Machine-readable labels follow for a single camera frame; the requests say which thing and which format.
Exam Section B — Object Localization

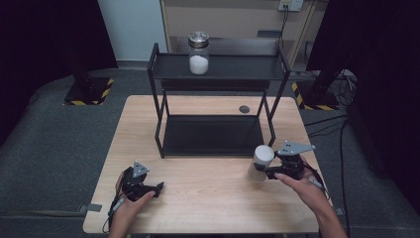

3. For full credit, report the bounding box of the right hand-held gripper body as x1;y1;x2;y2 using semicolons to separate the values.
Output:
263;140;317;181

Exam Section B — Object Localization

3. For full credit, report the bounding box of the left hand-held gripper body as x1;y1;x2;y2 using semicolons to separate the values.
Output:
120;161;158;202

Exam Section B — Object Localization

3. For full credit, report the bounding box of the white cup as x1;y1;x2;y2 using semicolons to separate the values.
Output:
247;144;275;183

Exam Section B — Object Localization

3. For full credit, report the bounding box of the black metal shelf rack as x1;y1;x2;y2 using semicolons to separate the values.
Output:
147;42;292;160

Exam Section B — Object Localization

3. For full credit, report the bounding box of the glass jar of white powder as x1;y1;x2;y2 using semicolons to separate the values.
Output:
187;31;211;76

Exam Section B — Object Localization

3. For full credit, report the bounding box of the person's left hand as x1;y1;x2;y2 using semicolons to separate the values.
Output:
113;172;157;221

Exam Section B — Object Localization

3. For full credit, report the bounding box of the person's right hand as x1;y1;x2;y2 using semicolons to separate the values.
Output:
273;156;329;214

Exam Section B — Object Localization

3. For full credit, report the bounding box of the black stand with striped base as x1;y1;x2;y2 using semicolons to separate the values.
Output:
290;59;342;111
62;39;116;107

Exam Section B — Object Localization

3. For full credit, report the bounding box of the dark curtain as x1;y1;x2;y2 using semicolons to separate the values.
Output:
0;0;119;148
306;0;420;206

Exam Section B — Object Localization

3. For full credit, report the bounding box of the beige wooden cabinet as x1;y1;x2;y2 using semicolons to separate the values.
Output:
159;0;319;68

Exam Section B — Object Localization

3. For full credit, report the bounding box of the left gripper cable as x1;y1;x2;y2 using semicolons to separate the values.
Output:
101;196;126;234

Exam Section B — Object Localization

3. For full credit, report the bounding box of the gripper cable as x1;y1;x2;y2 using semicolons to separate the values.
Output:
101;196;126;234
305;165;332;202

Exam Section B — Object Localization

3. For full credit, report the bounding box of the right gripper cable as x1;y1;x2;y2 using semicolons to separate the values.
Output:
305;165;332;202

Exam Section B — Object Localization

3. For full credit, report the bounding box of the black floor cable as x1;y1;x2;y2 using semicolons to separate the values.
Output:
303;113;353;238

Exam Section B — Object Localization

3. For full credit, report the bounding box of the bundle of floor cables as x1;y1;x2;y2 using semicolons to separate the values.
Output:
335;68;359;104

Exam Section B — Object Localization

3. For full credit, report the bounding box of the black outlet cable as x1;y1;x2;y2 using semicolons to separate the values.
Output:
278;5;289;48

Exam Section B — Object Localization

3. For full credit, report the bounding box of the white wall outlet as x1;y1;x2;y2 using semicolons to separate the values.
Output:
277;0;304;13

